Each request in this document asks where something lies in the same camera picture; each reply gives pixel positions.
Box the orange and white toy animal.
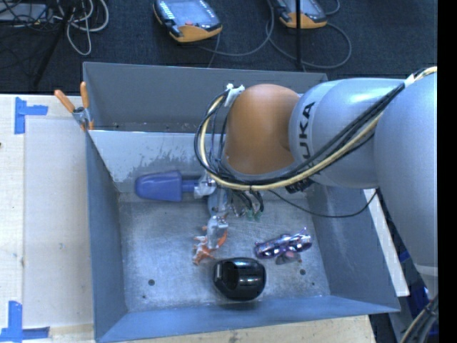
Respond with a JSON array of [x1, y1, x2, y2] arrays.
[[191, 224, 229, 266]]

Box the black glossy rounded object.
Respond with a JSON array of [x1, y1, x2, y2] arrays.
[[212, 257, 267, 302]]

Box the grey metal bin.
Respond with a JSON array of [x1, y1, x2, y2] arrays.
[[82, 61, 401, 343]]

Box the blue tapered plastic tool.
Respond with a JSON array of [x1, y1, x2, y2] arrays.
[[134, 170, 201, 202]]

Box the purple patterned sunglasses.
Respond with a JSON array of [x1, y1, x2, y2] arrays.
[[253, 227, 313, 266]]

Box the pale wood board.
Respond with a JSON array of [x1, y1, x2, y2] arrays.
[[21, 115, 94, 331]]

